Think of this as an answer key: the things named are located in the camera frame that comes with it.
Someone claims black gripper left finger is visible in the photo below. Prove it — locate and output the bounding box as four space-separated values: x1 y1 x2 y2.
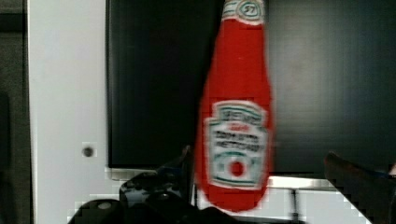
67 147 245 224

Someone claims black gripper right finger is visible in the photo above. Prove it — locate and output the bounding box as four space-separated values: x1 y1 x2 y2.
324 152 396 224

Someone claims red plush ketchup bottle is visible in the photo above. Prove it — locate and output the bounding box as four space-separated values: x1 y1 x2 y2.
194 0 275 212

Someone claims black toaster oven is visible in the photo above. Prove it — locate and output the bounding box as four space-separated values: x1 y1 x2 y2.
106 0 395 188

